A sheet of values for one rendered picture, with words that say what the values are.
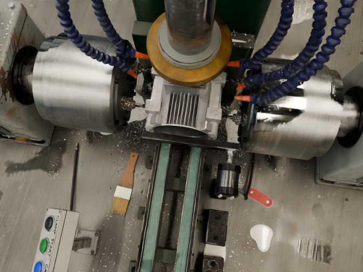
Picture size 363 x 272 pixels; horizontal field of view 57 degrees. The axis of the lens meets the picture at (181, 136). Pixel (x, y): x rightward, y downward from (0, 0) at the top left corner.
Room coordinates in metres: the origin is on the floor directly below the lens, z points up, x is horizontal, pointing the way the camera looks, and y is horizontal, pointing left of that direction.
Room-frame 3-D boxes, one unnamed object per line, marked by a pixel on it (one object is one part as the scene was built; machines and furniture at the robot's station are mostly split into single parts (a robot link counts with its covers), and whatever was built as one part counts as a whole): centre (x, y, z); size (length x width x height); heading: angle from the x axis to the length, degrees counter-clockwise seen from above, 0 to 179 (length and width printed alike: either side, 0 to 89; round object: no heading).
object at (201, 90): (0.37, -0.02, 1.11); 0.12 x 0.11 x 0.07; 170
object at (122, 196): (0.14, 0.18, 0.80); 0.21 x 0.05 x 0.01; 164
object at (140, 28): (0.49, -0.04, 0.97); 0.30 x 0.11 x 0.34; 80
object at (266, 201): (0.08, -0.24, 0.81); 0.09 x 0.03 x 0.02; 56
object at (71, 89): (0.39, 0.29, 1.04); 0.37 x 0.25 x 0.25; 80
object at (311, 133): (0.29, -0.30, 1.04); 0.41 x 0.25 x 0.25; 80
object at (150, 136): (0.21, -0.02, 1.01); 0.26 x 0.04 x 0.03; 80
